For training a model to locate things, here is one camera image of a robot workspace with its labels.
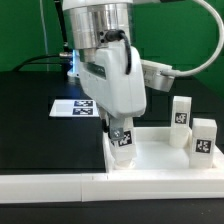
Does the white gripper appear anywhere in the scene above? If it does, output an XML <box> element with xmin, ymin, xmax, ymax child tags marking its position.
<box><xmin>79</xmin><ymin>44</ymin><xmax>146</xmax><ymax>141</ymax></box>

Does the white square tabletop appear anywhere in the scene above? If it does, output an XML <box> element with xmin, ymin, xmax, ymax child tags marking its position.
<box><xmin>102</xmin><ymin>126</ymin><xmax>224</xmax><ymax>174</ymax></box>

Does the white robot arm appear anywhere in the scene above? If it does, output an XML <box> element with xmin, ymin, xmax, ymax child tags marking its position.
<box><xmin>63</xmin><ymin>0</ymin><xmax>224</xmax><ymax>141</ymax></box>

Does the white marker sheet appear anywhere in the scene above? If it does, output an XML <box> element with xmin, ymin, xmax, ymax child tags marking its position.
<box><xmin>49</xmin><ymin>99</ymin><xmax>99</xmax><ymax>118</ymax></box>

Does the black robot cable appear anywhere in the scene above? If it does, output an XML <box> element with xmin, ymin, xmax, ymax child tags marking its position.
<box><xmin>11</xmin><ymin>0</ymin><xmax>75</xmax><ymax>72</ymax></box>

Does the white L-shaped obstacle wall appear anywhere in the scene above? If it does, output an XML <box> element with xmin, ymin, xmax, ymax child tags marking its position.
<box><xmin>0</xmin><ymin>170</ymin><xmax>224</xmax><ymax>204</ymax></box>

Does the white cable on wall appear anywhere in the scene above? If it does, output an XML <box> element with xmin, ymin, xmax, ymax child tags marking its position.
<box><xmin>39</xmin><ymin>0</ymin><xmax>50</xmax><ymax>72</ymax></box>

